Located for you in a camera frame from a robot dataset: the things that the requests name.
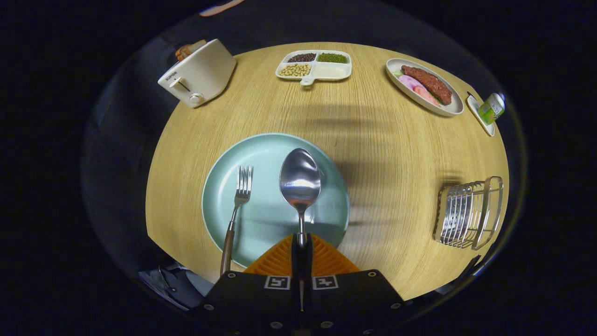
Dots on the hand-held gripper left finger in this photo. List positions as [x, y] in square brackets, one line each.
[252, 298]

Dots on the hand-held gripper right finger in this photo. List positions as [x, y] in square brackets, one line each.
[350, 298]

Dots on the light blue round plate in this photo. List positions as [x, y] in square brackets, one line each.
[266, 219]

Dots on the white oval food plate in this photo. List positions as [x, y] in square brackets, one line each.
[447, 109]

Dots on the reddish pink ham slice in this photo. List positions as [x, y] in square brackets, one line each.
[425, 95]

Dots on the pale pink ham slice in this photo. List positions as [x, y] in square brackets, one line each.
[409, 82]

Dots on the small white coaster dish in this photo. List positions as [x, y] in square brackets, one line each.
[476, 109]

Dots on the white divided snack tray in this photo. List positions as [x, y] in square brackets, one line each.
[333, 71]

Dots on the white toaster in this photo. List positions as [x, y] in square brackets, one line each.
[205, 74]

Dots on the brown grilled steak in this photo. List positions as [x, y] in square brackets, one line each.
[429, 84]

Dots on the yellow soybeans pile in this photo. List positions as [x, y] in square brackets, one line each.
[295, 70]

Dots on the green mung beans pile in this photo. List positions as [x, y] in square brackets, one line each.
[332, 58]

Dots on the dark red beans pile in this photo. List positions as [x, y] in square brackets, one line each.
[302, 57]

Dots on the brown toast slice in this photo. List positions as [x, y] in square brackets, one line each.
[197, 45]
[183, 52]

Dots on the black backdrop cloth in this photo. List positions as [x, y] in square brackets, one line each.
[261, 28]

